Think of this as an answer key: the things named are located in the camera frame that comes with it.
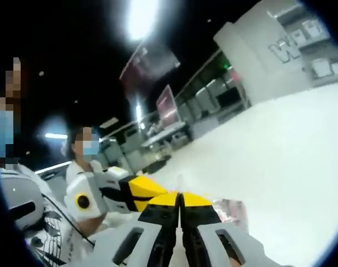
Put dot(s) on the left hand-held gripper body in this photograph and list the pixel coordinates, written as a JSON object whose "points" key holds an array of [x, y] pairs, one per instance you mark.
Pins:
{"points": [[88, 192]]}

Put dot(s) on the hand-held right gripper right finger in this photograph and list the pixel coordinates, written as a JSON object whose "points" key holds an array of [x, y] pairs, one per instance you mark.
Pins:
{"points": [[207, 236]]}

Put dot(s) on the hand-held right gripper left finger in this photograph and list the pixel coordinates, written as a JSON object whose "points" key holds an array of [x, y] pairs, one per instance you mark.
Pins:
{"points": [[146, 236]]}

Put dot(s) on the clear resealable bag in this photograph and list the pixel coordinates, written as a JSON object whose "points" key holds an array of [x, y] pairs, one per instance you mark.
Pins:
{"points": [[232, 212]]}

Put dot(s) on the person's left hand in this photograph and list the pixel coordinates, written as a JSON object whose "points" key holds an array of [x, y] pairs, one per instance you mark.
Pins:
{"points": [[90, 225]]}

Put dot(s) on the person's right hand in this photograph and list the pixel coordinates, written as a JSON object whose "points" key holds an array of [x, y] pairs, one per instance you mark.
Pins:
{"points": [[178, 257]]}

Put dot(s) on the grey monitor desk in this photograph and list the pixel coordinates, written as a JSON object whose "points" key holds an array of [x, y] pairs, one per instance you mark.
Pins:
{"points": [[166, 133]]}

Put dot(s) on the white chest-worn device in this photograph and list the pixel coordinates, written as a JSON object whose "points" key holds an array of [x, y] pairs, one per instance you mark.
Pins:
{"points": [[18, 194]]}

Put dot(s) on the computer monitor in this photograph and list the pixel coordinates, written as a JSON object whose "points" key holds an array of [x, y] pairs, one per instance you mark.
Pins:
{"points": [[167, 107]]}

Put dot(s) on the green exit sign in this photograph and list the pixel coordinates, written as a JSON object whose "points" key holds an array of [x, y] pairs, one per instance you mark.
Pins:
{"points": [[226, 66]]}

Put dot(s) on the ceiling light strip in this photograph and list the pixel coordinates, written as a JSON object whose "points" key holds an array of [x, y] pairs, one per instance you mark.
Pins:
{"points": [[142, 18]]}

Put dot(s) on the row of white storage boxes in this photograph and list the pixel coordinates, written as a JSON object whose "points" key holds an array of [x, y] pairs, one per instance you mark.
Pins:
{"points": [[326, 68]]}

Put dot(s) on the grey shelving unit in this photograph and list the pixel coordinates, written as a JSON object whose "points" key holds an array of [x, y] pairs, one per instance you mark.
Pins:
{"points": [[310, 36]]}

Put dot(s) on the dark hanging wall screen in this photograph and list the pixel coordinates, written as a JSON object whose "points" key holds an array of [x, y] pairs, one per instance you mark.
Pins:
{"points": [[149, 66]]}

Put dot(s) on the wall lettering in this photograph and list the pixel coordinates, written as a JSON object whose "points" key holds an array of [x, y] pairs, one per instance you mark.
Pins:
{"points": [[287, 50]]}

